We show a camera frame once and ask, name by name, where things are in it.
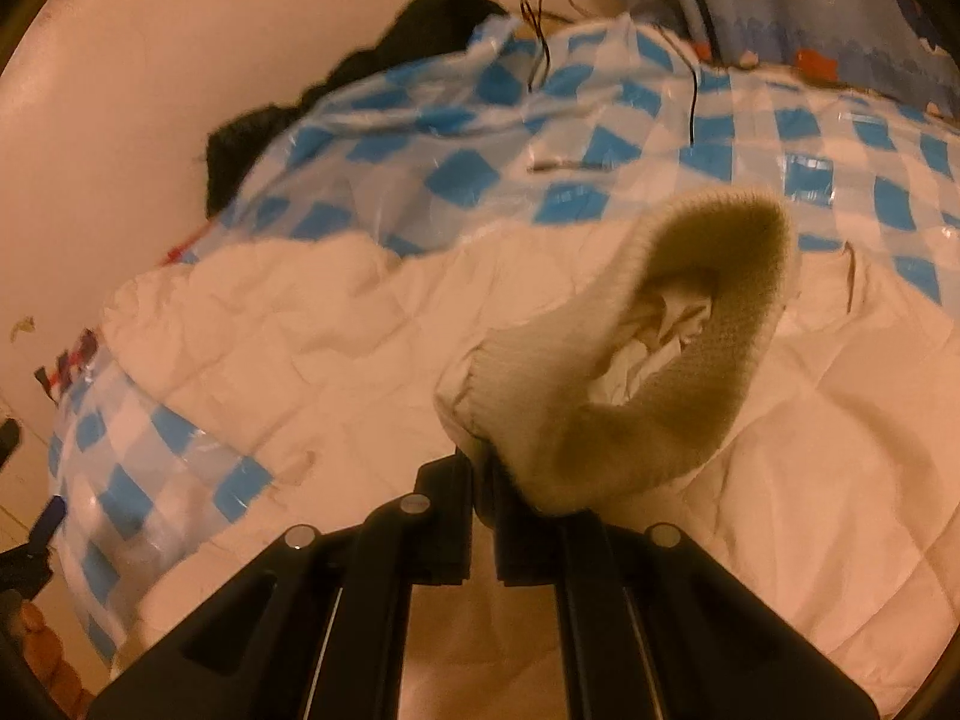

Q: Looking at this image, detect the black cable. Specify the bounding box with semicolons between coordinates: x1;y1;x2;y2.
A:
652;22;702;145
517;0;556;91

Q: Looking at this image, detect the black cloth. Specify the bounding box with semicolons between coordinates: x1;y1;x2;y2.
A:
202;0;511;215

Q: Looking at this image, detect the blue white checkered plastic sheet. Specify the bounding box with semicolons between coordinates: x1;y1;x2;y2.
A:
45;11;960;676

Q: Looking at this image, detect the white quilted jacket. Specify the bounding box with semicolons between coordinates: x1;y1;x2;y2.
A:
101;187;960;720

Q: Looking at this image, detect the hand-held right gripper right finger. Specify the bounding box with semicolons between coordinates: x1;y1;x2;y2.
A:
480;457;878;720

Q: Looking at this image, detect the cartoon printed blue blanket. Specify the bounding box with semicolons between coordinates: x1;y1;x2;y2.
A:
589;0;960;117

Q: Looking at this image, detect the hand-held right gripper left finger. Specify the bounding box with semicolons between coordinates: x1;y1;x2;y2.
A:
86;450;475;720

